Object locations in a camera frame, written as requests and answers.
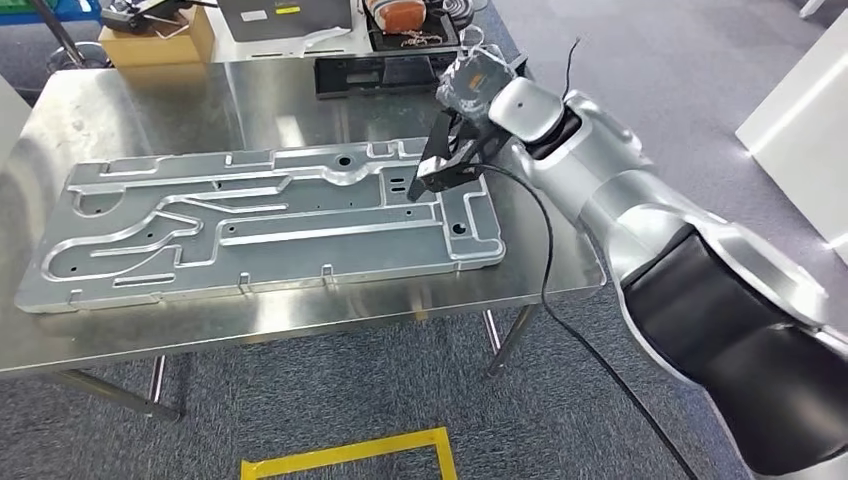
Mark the large machined aluminium plate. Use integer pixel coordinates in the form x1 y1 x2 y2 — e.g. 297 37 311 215
14 135 508 316

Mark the yellow floor tape square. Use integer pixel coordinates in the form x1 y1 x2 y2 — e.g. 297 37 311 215
239 427 460 480

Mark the green plastic crate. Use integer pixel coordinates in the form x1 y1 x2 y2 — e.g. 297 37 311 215
0 0 60 16

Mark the brown cardboard box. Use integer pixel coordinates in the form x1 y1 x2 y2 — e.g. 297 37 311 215
99 6 217 68

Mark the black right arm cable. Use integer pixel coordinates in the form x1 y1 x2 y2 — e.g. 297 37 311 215
473 162 700 480

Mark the thin black wire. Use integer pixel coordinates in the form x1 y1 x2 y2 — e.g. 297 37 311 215
563 36 583 101

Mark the stainless steel workbench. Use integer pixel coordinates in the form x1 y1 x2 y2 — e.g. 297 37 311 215
0 39 607 425

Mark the white cabinet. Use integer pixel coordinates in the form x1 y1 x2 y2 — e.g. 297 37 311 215
735 6 848 266

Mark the blue metal shelf rack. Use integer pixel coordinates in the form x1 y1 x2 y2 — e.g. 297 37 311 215
0 0 102 26

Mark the black handheld controller device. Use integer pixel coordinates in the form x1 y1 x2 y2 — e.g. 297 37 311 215
99 0 220 36

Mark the small metal chain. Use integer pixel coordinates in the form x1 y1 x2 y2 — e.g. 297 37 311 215
399 29 446 49

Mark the striped fabric pouch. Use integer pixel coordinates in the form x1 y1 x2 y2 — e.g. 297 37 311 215
364 0 427 36

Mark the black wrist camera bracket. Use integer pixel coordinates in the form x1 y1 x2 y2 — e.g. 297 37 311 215
415 122 505 195

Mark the white slotted panel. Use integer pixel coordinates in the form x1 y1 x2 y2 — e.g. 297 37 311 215
206 26 374 65

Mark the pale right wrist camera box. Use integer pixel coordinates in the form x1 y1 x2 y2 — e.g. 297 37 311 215
415 155 465 183

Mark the dark pole with chrome base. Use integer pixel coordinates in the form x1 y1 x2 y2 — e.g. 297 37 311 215
29 0 113 73

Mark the grey closed laptop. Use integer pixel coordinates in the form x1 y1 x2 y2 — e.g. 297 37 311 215
217 0 354 43

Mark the black plastic tray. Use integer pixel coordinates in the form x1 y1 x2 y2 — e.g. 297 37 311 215
362 0 463 54

